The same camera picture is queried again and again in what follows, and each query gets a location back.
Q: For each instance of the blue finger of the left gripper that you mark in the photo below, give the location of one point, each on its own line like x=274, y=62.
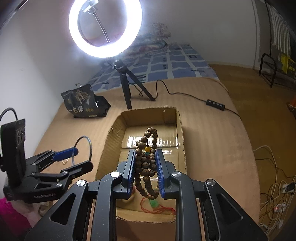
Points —
x=65, y=154
x=78, y=169

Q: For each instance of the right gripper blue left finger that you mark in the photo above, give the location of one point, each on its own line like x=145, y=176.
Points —
x=127, y=170

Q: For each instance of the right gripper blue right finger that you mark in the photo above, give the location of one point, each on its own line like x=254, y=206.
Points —
x=164, y=170

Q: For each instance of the dark blue bangle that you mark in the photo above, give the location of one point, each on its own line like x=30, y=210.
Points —
x=82, y=150

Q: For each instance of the red string jade pendant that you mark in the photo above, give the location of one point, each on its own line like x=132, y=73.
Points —
x=156, y=208

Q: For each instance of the open cardboard box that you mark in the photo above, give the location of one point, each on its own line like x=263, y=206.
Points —
x=151, y=129

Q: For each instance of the black snack bag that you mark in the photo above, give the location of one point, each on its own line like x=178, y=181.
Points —
x=83, y=103

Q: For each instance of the black tripod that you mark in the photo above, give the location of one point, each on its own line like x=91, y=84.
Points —
x=127, y=78

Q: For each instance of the folded floral quilt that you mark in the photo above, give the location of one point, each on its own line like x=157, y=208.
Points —
x=151, y=37

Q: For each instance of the black clothes rack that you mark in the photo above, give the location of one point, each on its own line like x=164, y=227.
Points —
x=280, y=42

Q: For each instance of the yellow box on rack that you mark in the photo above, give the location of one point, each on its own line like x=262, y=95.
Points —
x=287, y=65

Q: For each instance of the ring light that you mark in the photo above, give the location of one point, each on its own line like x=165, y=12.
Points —
x=104, y=29

